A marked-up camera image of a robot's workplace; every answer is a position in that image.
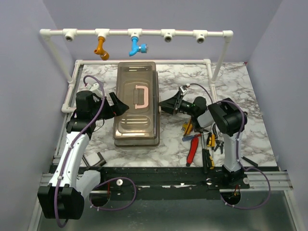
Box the brown translucent tool box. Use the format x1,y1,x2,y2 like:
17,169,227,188
113,62,160,146

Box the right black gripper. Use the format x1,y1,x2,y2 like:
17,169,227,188
158,92,197,116

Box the small black hammer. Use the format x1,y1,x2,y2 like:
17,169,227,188
241,156,258,167

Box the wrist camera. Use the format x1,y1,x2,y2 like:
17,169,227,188
86,83,103,98
179,83,190,96

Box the orange plastic faucet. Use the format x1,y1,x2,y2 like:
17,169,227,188
94,36,109,61

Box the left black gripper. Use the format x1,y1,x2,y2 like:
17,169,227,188
91,92,129,121

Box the blue handled screwdriver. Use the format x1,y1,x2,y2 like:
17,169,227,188
182,133,202,142

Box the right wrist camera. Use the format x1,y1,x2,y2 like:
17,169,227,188
179,83,190,96

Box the red utility knife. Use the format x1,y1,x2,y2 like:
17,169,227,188
186,137,199,167

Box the black L bracket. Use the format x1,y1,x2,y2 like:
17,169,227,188
82,152,106,167

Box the claw hammer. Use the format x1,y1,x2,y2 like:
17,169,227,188
200,129,209,174

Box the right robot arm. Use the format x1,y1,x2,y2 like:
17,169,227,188
159,91,247,189

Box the yellow black screwdriver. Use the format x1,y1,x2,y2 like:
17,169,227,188
206,149,215,169

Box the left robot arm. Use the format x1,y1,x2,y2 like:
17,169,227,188
38,90,129,219

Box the black needle nose pliers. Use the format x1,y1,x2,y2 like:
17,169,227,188
214,140,224,154

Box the black metal base rail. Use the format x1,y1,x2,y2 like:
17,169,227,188
79,167,250,201

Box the black long screwdriver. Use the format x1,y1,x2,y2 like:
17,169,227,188
201,135,208,174

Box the blue plastic faucet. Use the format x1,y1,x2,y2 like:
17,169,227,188
129,36,148,57

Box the white PVC pipe frame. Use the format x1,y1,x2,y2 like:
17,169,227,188
39,28,233,114

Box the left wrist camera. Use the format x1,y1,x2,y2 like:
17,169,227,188
86,83,103,98

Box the yellow short screwdriver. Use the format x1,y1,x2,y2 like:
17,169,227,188
206,132,216,148

